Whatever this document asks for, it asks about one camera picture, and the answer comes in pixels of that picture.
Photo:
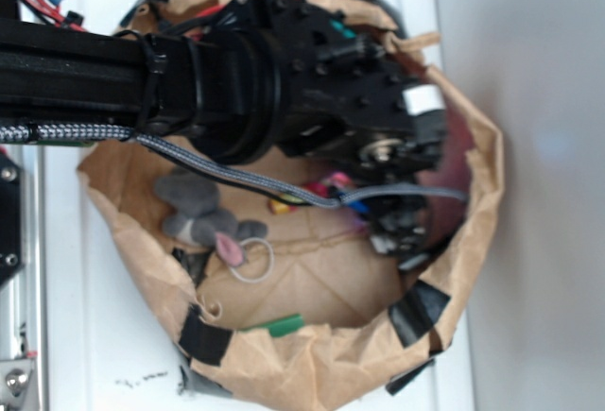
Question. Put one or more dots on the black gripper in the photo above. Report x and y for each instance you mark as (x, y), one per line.
(354, 106)

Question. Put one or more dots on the brown paper bag bin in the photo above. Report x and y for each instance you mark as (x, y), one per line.
(325, 266)

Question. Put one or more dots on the green plastic block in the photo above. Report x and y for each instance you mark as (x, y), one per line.
(280, 326)

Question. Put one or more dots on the black tape patch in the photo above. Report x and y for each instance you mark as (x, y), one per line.
(415, 314)
(201, 341)

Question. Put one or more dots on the black bracket plate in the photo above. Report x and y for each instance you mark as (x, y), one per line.
(11, 219)

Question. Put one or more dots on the grey plush bunny toy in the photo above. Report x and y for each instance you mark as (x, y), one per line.
(199, 220)

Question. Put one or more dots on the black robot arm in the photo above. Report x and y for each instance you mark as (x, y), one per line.
(278, 97)

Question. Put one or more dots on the black tape patch right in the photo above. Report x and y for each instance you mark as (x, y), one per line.
(415, 314)

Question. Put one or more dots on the metal frame rail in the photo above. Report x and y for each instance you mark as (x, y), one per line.
(24, 363)

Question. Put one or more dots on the white elastic loop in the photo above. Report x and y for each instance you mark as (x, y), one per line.
(269, 264)

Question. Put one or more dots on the black tape patch left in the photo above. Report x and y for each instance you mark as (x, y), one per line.
(201, 341)

